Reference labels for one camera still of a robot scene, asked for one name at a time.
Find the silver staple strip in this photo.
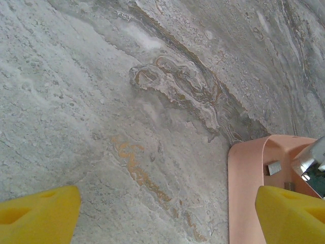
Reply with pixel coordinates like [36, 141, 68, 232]
[265, 161, 283, 176]

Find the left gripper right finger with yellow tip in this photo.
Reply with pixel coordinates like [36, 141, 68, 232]
[255, 185, 325, 244]

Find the pink plastic tray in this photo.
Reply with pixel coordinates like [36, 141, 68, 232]
[227, 135, 325, 244]

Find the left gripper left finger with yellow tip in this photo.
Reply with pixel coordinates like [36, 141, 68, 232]
[0, 185, 82, 244]

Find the silver metal object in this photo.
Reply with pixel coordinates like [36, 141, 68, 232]
[290, 136, 325, 199]

